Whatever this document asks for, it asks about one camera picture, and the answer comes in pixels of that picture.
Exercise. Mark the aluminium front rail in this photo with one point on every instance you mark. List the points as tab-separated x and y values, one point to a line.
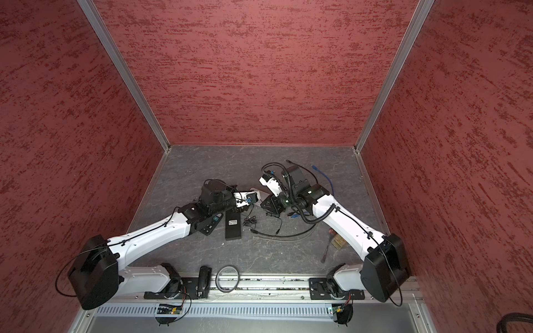
296	289

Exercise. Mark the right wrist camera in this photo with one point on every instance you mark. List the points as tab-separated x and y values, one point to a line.
271	182

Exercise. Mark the black power adapter with cable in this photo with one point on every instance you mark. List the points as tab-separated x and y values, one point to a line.
261	222

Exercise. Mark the black network switch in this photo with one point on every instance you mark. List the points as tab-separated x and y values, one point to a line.
233	224

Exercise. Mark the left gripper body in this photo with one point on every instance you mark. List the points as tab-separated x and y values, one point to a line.
228	202

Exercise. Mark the black calculator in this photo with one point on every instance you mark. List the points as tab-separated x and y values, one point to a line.
207	226

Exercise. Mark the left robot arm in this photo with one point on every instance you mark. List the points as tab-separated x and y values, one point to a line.
102	269

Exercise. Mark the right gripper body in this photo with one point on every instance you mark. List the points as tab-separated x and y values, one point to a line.
280	202

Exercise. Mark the brown spice jar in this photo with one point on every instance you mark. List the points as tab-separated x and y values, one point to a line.
338	242

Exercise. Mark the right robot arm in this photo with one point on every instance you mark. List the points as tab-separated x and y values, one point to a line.
384	266

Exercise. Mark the white small network switch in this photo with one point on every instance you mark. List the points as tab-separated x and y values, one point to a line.
260	196

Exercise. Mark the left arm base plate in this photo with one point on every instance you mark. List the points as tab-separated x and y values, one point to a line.
175	290

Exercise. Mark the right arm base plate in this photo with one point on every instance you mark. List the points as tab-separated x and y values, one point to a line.
326	289

